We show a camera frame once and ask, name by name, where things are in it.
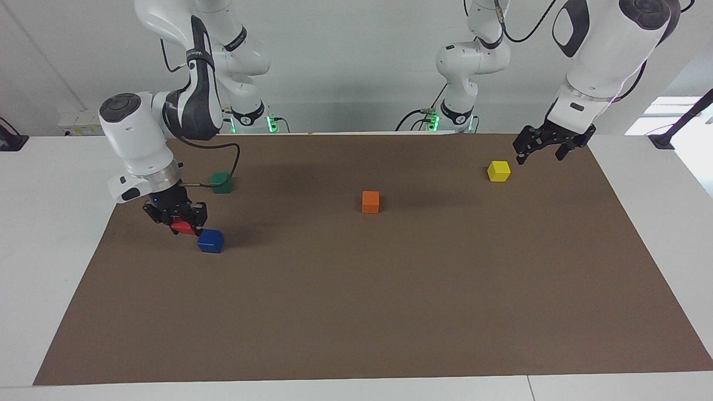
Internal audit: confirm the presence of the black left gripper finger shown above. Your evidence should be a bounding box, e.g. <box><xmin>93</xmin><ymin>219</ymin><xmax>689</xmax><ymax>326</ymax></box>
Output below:
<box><xmin>555</xmin><ymin>129</ymin><xmax>597</xmax><ymax>162</ymax></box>
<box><xmin>513</xmin><ymin>126</ymin><xmax>545</xmax><ymax>165</ymax></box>

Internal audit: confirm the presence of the blue wooden block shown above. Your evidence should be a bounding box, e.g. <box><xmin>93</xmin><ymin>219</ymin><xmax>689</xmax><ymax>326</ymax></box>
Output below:
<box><xmin>196</xmin><ymin>228</ymin><xmax>226</xmax><ymax>255</ymax></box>

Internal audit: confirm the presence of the yellow wooden block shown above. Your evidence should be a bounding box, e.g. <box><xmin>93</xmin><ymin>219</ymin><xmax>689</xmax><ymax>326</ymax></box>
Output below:
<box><xmin>487</xmin><ymin>160</ymin><xmax>512</xmax><ymax>183</ymax></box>

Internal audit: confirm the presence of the green wooden block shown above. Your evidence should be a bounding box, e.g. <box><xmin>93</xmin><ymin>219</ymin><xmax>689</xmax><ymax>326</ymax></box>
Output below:
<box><xmin>210</xmin><ymin>172</ymin><xmax>235</xmax><ymax>195</ymax></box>

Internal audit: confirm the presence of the black slanted stand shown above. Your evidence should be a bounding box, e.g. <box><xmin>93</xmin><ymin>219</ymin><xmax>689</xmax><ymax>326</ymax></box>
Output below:
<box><xmin>648</xmin><ymin>87</ymin><xmax>713</xmax><ymax>150</ymax></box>

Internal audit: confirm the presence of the brown table mat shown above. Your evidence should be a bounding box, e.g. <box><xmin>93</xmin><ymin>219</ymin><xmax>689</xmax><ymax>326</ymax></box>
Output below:
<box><xmin>33</xmin><ymin>133</ymin><xmax>713</xmax><ymax>386</ymax></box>

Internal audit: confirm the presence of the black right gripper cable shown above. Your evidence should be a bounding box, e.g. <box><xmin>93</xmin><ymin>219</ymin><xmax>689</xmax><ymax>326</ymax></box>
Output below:
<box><xmin>177</xmin><ymin>135</ymin><xmax>242</xmax><ymax>189</ymax></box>

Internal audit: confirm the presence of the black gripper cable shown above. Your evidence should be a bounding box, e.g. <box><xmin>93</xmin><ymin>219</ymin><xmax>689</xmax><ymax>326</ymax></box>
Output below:
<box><xmin>495</xmin><ymin>0</ymin><xmax>559</xmax><ymax>44</ymax></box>
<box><xmin>177</xmin><ymin>135</ymin><xmax>242</xmax><ymax>189</ymax></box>

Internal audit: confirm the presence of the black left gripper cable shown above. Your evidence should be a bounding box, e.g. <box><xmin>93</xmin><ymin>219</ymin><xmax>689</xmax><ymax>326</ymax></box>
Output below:
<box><xmin>495</xmin><ymin>0</ymin><xmax>559</xmax><ymax>44</ymax></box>

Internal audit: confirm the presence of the black arm base cable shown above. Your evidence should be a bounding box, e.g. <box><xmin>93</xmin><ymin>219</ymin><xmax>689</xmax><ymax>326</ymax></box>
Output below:
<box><xmin>395</xmin><ymin>84</ymin><xmax>450</xmax><ymax>133</ymax></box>

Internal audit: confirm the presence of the white wall socket box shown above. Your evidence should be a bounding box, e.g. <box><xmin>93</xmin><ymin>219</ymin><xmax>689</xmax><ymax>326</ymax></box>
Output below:
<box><xmin>57</xmin><ymin>108</ymin><xmax>121</xmax><ymax>136</ymax></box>

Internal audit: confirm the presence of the black clamp mount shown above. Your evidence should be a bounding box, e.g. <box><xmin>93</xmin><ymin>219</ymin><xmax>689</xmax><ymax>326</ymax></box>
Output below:
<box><xmin>0</xmin><ymin>116</ymin><xmax>30</xmax><ymax>153</ymax></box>

